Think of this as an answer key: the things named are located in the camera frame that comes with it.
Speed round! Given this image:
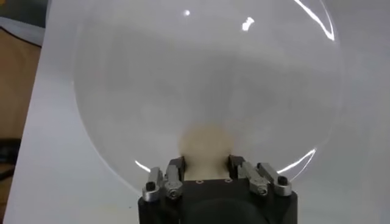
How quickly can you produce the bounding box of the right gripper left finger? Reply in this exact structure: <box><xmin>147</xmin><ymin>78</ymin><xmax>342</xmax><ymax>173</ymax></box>
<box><xmin>141</xmin><ymin>155</ymin><xmax>186</xmax><ymax>203</ymax></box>

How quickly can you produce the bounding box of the white table frame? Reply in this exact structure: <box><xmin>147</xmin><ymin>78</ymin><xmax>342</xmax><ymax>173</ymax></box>
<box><xmin>0</xmin><ymin>16</ymin><xmax>46</xmax><ymax>47</ymax></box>

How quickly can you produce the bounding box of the white steamed baozi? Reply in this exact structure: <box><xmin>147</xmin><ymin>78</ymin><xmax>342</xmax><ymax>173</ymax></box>
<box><xmin>178</xmin><ymin>123</ymin><xmax>234</xmax><ymax>181</ymax></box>

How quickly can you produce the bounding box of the white round plate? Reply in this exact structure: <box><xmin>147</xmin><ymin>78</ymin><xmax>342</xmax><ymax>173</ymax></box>
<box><xmin>72</xmin><ymin>0</ymin><xmax>347</xmax><ymax>195</ymax></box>

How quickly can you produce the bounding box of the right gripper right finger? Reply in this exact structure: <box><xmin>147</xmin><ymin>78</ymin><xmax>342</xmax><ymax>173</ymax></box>
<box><xmin>227</xmin><ymin>154</ymin><xmax>293</xmax><ymax>197</ymax></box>

